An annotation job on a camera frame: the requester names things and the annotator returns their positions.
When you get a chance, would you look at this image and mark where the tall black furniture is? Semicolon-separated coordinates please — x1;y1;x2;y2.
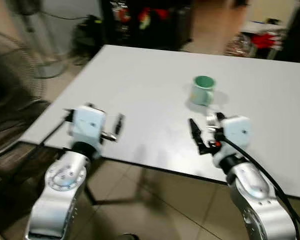
279;4;300;64

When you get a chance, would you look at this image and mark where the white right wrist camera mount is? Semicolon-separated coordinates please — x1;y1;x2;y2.
220;115;253;152

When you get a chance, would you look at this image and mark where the low white side table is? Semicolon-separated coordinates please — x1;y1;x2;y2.
225;19;292;61

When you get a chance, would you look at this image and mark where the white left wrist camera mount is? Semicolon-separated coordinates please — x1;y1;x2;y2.
71;105;108;146

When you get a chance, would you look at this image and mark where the black table leg frame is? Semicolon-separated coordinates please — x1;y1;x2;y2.
83;162;156;207

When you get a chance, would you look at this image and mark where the red item in cabinet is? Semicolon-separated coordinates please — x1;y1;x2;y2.
138;6;169;30

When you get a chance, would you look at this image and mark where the black shelf cabinet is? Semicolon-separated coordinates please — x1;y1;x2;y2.
99;0;194;51

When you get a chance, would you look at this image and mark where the pedestal fan with round base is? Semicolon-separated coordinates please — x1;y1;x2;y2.
4;0;67;80

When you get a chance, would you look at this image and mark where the black bag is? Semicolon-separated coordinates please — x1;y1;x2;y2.
71;14;104;59

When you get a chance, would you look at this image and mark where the red cloth bundle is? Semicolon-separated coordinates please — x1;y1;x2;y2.
251;31;279;49

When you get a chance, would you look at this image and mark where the green ceramic mug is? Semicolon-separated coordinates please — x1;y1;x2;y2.
190;75;216;107

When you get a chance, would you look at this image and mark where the round wire-cage floor fan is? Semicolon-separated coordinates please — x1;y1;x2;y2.
0;29;47;128

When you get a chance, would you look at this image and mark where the black robot foot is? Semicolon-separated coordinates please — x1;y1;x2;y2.
115;232;139;240

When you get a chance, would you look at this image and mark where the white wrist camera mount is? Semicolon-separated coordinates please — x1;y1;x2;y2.
220;115;253;152
71;105;108;146

